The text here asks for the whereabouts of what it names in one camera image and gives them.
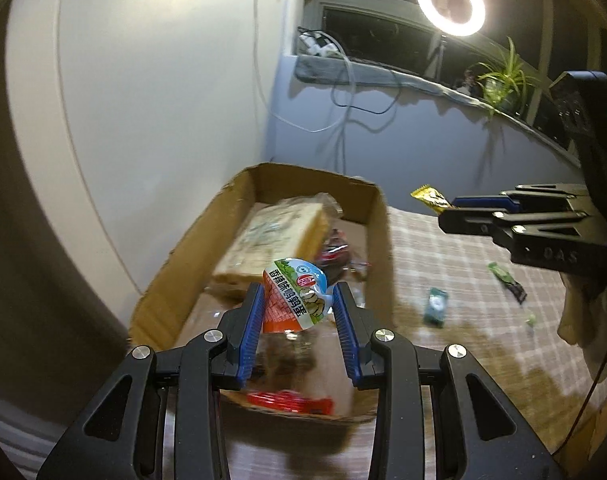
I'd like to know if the green candy packet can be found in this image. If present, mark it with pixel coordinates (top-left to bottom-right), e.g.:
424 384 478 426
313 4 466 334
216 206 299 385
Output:
488 262 527 304

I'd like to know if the yellow snack packet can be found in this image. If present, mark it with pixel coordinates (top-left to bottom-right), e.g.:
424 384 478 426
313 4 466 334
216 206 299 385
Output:
411 184 452 214

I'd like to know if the teal candy packet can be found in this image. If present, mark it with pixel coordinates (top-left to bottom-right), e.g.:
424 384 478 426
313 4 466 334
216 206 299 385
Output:
424 287 449 327

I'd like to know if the egg snack packet orange-green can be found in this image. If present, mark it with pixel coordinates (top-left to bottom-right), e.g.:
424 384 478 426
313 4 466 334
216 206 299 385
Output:
264 258 333 334

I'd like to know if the small green candy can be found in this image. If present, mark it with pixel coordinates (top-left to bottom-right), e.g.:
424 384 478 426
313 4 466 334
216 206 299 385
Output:
526 313 537 327

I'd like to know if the potted spider plant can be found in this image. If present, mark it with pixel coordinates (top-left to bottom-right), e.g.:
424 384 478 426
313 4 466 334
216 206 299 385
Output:
476 36 540 117

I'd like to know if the plaid tablecloth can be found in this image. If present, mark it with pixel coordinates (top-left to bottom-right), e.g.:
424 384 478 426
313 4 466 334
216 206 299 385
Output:
162 204 607 480

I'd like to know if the red-sealed brown snack bag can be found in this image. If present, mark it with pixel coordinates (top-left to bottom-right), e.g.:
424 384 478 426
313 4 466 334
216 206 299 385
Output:
245 330 334 416

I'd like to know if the bagged sliced bread loaf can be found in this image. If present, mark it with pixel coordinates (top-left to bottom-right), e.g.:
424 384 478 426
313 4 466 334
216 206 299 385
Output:
212 193 343 296

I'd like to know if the brown cardboard box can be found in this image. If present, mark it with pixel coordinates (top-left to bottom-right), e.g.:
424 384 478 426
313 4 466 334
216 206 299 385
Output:
128 162 395 424

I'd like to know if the grey windowsill cloth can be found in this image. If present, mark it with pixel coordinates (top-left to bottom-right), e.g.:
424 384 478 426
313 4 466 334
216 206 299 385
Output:
294 54 580 168

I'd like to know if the white power strip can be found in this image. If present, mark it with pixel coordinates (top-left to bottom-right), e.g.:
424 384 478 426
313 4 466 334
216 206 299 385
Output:
299 30 339 58

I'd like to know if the white ring light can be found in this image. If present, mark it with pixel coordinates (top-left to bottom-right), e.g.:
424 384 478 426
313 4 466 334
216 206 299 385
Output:
415 0 487 38

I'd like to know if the black cable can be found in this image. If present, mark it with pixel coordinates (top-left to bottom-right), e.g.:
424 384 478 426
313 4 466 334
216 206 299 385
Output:
323 31 402 116

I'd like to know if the white cable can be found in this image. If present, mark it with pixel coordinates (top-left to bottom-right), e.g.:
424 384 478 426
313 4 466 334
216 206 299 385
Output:
251 0 358 172

